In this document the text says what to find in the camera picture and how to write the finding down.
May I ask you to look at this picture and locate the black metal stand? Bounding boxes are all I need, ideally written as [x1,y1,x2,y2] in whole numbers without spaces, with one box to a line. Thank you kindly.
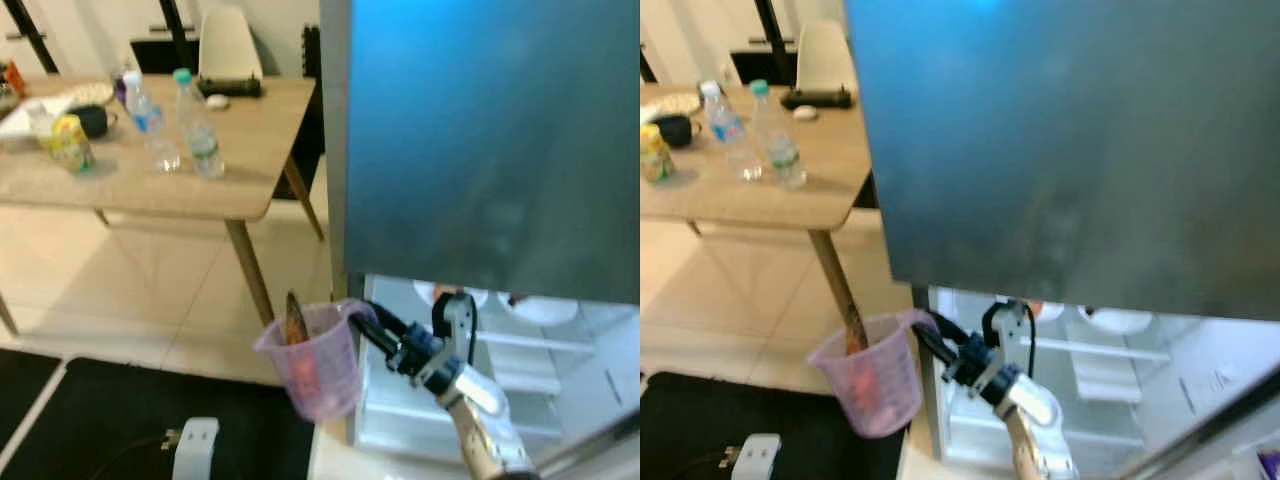
[130,0,201,73]
[5,0,63,76]
[730,0,801,89]

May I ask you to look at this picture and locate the black keyboard case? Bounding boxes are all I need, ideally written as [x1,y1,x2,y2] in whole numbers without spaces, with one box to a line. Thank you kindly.
[197,77,264,99]
[781,88,854,111]

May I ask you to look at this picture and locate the pink translucent measuring cup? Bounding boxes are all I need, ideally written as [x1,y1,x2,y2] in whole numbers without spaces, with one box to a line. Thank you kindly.
[253,298,379,422]
[808,308,941,439]

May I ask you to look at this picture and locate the white flat plate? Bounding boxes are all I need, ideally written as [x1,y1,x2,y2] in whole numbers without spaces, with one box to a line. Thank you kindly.
[0,95,79,143]

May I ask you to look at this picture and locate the silver fridge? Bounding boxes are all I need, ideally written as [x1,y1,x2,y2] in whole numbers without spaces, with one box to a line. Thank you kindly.
[845,0,1280,480]
[318,0,641,480]

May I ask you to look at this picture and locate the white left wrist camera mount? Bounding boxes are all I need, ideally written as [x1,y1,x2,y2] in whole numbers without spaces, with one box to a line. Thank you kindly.
[172,417,220,480]
[730,433,784,480]

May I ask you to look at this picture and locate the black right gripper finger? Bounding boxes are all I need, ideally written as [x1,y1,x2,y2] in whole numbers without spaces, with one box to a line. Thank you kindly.
[930,312,973,347]
[368,303,413,341]
[348,315,403,363]
[910,322,963,369]

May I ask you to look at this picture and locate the cream chair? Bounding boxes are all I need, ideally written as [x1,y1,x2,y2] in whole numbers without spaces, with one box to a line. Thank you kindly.
[795,20,859,93]
[197,8,265,83]

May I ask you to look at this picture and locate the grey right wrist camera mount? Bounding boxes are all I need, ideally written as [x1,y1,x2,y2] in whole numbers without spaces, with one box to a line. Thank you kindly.
[430,291,480,373]
[985,300,1038,379]

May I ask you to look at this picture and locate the black floor mat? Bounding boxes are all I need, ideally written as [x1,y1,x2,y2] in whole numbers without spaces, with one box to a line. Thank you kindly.
[0,348,63,451]
[640,372,906,480]
[5,357,319,480]

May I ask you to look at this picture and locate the woven plate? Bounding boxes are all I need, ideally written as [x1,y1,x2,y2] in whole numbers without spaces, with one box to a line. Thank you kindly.
[640,92,703,116]
[58,82,117,107]

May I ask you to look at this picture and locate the orange carrot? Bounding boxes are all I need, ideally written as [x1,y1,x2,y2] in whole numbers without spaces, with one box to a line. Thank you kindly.
[283,290,321,396]
[843,303,889,413]

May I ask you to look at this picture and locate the round black pouch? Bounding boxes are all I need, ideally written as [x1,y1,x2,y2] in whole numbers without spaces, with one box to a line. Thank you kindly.
[72,104,120,140]
[655,113,703,149]

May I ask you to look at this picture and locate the yellow green juice carton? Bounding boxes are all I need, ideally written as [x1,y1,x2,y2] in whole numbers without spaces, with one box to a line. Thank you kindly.
[640,123,676,184]
[50,113,96,173]

